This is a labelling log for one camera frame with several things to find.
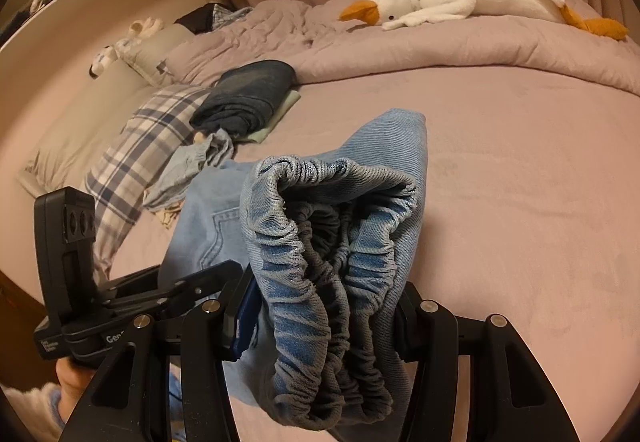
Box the light blue denim pants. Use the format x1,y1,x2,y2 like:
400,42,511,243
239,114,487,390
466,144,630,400
158,108,427,441

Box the left hand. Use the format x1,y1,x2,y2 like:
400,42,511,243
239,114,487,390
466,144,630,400
55,358,96,422

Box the floral patterned cloth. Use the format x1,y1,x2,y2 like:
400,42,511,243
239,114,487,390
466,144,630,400
153,200,184,229

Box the white fleece left sleeve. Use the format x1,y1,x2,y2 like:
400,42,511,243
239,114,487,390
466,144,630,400
1,382,65,442

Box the folded pale blue pants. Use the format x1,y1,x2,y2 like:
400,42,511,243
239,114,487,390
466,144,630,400
142,129,234,213

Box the plaid blue white pillow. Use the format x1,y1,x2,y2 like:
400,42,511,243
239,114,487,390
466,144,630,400
85,85,208,278

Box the folded light green cloth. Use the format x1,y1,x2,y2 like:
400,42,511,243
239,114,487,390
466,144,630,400
235,90,300,144

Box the folded dark blue jeans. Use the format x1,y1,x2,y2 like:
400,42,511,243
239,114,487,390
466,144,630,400
190,60,296,139

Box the cream pillow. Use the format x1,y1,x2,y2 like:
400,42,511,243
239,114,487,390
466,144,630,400
122,24,194,87

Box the beige headboard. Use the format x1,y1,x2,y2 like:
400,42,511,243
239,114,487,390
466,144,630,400
1,0,205,135

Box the small white plush toy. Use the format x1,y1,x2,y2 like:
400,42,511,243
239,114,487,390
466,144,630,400
89,17,165,79

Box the pink quilted comforter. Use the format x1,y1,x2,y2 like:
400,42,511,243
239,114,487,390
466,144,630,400
165,0,639,94

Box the dark clothes on bed head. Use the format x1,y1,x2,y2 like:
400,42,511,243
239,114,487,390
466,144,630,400
175,3,253,34

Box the white goose plush toy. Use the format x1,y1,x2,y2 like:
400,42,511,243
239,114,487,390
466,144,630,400
338,0,628,41

